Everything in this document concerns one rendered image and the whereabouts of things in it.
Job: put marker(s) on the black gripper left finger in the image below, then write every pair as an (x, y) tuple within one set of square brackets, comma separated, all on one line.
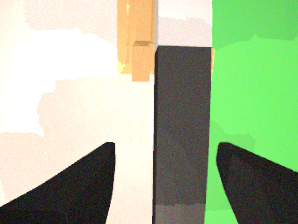
[(81, 194)]

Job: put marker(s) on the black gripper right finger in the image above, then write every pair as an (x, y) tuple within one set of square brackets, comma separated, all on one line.
[(259, 190)]

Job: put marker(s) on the green putting mat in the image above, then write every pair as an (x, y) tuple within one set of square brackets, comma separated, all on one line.
[(254, 88)]

